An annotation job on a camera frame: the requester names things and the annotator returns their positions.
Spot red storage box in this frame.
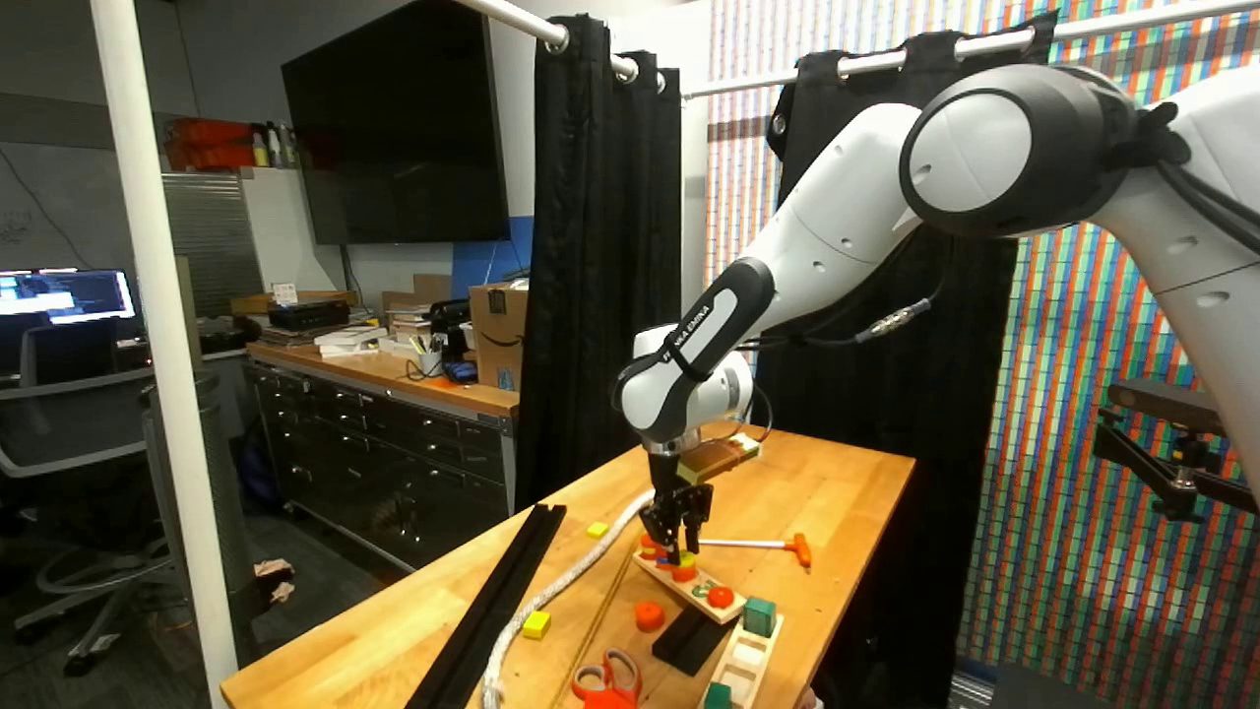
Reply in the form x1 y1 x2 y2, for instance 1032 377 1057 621
165 113 261 178

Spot orange T-handle hex key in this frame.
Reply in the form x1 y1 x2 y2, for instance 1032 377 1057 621
702 529 816 572

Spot wooden number peg board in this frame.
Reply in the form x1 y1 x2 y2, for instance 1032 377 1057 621
629 543 750 630

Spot grey office chair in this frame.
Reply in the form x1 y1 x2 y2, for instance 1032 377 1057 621
0 368 173 679

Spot lit computer monitor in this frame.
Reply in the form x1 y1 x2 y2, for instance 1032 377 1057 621
0 269 142 329

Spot large black wall television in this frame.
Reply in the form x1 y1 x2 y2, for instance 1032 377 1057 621
274 0 513 247

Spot black curtain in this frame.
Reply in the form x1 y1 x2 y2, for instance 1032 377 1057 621
513 12 687 513
750 33 1026 709

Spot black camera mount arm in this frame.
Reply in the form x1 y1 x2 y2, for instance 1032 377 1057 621
1089 377 1260 522

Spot cardboard box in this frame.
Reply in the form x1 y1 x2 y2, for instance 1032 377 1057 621
465 282 533 394

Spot white curtain rod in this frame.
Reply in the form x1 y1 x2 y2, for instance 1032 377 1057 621
458 0 663 85
681 0 1260 104

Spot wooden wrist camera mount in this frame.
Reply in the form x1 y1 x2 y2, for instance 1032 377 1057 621
672 431 768 484

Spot orange handled scissors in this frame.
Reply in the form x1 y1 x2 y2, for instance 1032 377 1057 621
566 646 645 709

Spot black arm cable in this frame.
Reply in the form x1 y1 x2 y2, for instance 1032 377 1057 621
782 289 945 356

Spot white vertical pole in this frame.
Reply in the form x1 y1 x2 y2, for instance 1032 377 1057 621
88 0 248 709

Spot long black rail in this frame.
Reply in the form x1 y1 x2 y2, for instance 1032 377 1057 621
406 500 570 709

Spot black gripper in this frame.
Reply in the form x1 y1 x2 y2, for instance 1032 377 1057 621
645 450 719 562

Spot dark drawer cabinet workbench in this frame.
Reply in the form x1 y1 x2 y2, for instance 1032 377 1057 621
246 341 522 574

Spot white flexible hose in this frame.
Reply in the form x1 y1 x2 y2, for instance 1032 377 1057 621
477 484 663 709

